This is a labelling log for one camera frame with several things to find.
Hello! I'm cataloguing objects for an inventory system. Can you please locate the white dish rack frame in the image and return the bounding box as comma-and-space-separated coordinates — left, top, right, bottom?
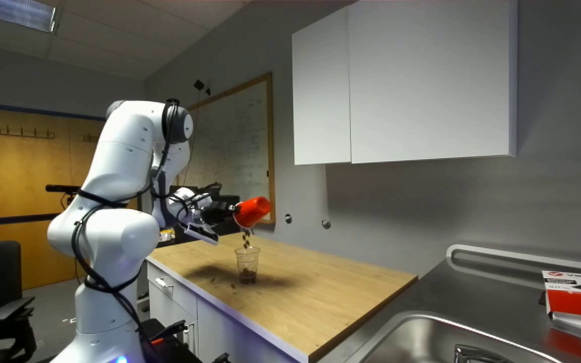
446, 245, 581, 271

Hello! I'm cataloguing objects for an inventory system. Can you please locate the whiteboard with wooden frame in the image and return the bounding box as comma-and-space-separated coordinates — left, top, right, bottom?
180, 73, 274, 199

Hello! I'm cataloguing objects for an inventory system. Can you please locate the clear plastic cup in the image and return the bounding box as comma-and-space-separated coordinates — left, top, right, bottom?
235, 247, 261, 285

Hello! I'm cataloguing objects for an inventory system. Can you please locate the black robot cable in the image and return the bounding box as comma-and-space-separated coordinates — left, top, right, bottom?
71, 180, 151, 339

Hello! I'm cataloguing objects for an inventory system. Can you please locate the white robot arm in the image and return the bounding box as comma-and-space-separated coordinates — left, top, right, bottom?
46, 101, 239, 363

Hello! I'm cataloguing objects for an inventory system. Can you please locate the orange plastic cup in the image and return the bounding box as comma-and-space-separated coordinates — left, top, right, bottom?
235, 197, 272, 231

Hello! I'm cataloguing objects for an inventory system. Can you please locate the red and white box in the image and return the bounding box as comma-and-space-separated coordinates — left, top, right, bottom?
542, 269, 581, 339

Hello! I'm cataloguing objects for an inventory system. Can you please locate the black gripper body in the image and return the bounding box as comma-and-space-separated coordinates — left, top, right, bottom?
199, 196, 239, 237

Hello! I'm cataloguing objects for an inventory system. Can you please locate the white wall cabinet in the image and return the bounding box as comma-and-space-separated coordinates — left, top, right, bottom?
292, 0, 519, 165

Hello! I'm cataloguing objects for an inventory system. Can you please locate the wooden door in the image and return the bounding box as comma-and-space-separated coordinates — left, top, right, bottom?
0, 110, 103, 289

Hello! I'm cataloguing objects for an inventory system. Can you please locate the stainless steel sink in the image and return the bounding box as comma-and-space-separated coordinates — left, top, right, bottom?
345, 313, 561, 363

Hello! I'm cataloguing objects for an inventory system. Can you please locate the ceiling light panel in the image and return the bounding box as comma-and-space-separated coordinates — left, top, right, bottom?
0, 0, 57, 32

